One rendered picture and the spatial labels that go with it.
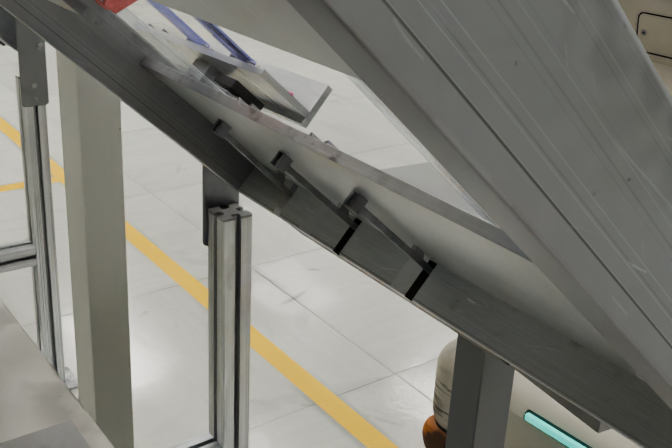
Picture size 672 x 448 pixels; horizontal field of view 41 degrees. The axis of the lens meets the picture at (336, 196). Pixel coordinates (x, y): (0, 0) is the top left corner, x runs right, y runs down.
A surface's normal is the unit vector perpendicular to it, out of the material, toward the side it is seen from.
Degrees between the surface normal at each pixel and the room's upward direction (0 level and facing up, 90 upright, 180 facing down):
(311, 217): 47
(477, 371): 90
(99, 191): 90
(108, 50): 90
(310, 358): 0
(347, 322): 0
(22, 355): 0
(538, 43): 90
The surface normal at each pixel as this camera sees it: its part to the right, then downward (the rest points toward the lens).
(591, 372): -0.56, -0.50
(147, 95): 0.59, 0.33
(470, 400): -0.87, 0.14
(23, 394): 0.05, -0.93
